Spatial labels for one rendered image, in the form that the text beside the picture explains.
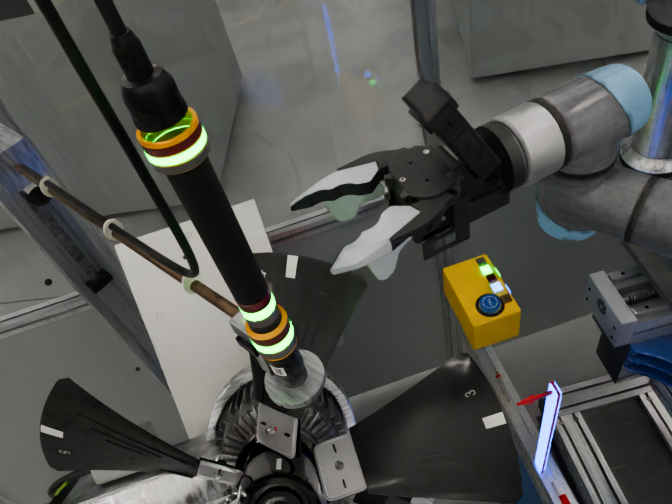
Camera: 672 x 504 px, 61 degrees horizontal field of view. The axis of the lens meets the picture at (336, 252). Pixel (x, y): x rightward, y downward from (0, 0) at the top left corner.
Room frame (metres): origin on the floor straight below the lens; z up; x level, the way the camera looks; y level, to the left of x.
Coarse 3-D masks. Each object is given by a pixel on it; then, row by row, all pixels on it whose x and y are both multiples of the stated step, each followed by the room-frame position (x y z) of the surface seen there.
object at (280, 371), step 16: (128, 32) 0.34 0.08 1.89; (112, 48) 0.34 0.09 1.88; (128, 48) 0.34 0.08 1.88; (128, 64) 0.34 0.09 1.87; (144, 64) 0.34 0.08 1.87; (128, 80) 0.34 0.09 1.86; (144, 80) 0.34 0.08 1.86; (160, 80) 0.34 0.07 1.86; (128, 96) 0.33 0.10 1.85; (144, 96) 0.33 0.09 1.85; (160, 96) 0.33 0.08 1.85; (176, 96) 0.34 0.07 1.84; (144, 112) 0.33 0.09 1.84; (160, 112) 0.33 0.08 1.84; (176, 112) 0.33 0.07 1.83; (144, 128) 0.33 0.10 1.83; (160, 128) 0.33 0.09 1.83; (272, 368) 0.34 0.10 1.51; (288, 368) 0.33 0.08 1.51; (304, 368) 0.34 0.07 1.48; (288, 384) 0.33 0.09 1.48
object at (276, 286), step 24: (264, 264) 0.57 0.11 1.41; (312, 264) 0.53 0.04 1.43; (288, 288) 0.53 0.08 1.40; (312, 288) 0.51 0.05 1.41; (336, 288) 0.49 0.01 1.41; (360, 288) 0.48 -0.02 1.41; (288, 312) 0.50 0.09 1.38; (312, 312) 0.48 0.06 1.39; (336, 312) 0.47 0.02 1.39; (312, 336) 0.46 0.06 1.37; (336, 336) 0.44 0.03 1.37; (264, 384) 0.45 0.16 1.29
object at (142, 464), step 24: (72, 384) 0.45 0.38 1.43; (48, 408) 0.45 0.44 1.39; (72, 408) 0.44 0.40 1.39; (96, 408) 0.43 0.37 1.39; (72, 432) 0.43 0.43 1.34; (96, 432) 0.42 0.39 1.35; (120, 432) 0.41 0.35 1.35; (144, 432) 0.40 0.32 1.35; (48, 456) 0.44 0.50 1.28; (72, 456) 0.43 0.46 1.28; (96, 456) 0.42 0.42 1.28; (120, 456) 0.41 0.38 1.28; (144, 456) 0.40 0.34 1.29; (168, 456) 0.38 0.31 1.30; (192, 456) 0.37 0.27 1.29
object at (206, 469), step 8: (200, 464) 0.37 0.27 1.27; (208, 464) 0.37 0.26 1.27; (216, 464) 0.36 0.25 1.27; (200, 472) 0.38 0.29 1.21; (208, 472) 0.38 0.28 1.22; (216, 472) 0.37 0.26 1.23; (224, 472) 0.36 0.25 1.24; (232, 472) 0.36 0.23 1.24; (240, 472) 0.35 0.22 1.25; (224, 480) 0.37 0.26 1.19; (232, 480) 0.37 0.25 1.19
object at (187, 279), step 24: (48, 0) 0.41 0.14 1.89; (96, 0) 0.34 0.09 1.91; (48, 24) 0.41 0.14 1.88; (120, 24) 0.34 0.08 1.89; (72, 48) 0.41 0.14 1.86; (96, 96) 0.41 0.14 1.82; (120, 144) 0.41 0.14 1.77; (24, 168) 0.76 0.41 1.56; (144, 168) 0.41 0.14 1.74; (96, 216) 0.60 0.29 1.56; (168, 216) 0.41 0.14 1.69; (168, 264) 0.48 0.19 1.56; (192, 264) 0.42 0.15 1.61
